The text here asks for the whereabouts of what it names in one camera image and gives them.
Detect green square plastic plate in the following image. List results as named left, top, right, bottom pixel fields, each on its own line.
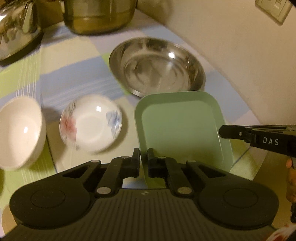
left=134, top=91, right=233, bottom=188

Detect small floral ceramic saucer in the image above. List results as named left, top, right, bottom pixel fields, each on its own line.
left=59, top=94, right=122, bottom=153

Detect white ceramic floral bowl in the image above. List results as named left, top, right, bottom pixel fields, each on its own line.
left=1, top=96, right=47, bottom=171

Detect right hand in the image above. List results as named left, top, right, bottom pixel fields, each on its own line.
left=286, top=158, right=296, bottom=203

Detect large stainless steel dish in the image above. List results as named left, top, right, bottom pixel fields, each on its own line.
left=109, top=37, right=206, bottom=97

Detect stainless steel steamer pot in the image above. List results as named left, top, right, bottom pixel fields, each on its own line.
left=60, top=0, right=137, bottom=35

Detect stainless steel kettle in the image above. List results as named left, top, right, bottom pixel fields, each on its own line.
left=1, top=1, right=43, bottom=66

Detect wall socket plate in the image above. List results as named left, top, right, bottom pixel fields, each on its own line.
left=255, top=0, right=292, bottom=25

